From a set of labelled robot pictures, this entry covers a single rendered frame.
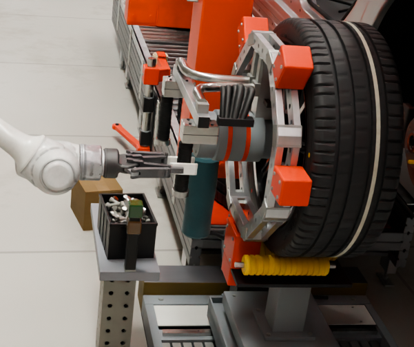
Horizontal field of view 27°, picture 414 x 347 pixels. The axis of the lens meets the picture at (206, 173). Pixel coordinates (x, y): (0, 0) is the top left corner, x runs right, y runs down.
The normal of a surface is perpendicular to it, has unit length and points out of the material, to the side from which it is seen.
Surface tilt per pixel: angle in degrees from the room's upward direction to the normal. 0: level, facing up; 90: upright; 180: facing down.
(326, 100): 52
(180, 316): 0
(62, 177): 79
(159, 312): 0
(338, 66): 35
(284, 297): 90
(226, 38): 90
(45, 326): 0
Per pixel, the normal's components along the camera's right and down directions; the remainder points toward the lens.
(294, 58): 0.20, -0.50
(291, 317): 0.18, 0.42
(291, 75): 0.08, 0.86
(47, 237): 0.11, -0.91
